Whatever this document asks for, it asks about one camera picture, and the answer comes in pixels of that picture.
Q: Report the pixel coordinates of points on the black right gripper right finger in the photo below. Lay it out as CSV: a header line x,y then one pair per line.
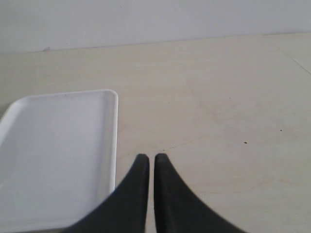
x,y
178,209

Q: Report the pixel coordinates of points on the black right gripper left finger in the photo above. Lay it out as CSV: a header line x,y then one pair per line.
x,y
124,211

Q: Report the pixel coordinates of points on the white rectangular plastic tray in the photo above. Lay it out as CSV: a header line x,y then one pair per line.
x,y
57,158

